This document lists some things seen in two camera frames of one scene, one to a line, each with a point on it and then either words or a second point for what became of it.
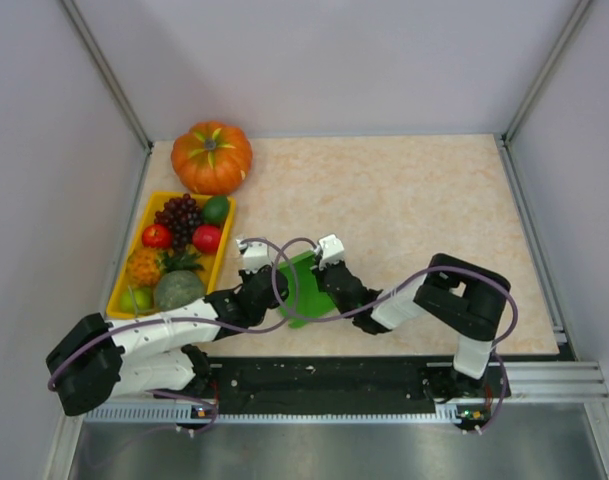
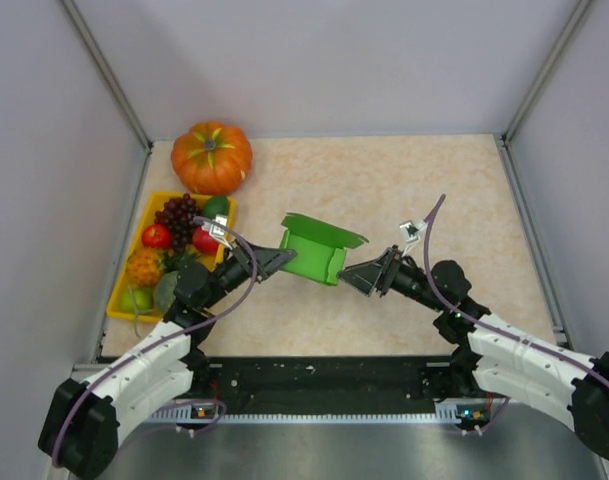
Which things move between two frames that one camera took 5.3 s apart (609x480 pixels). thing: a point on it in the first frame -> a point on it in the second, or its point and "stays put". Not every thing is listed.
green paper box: x=305 y=299 -> x=321 y=249
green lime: x=215 y=210 stays put
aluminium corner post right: x=576 y=15 stays put
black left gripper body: x=246 y=277 -> x=233 y=271
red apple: x=156 y=236 stays put
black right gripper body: x=320 y=275 -> x=404 y=279
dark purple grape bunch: x=182 y=215 stays put
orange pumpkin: x=212 y=158 stays put
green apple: x=136 y=299 stays put
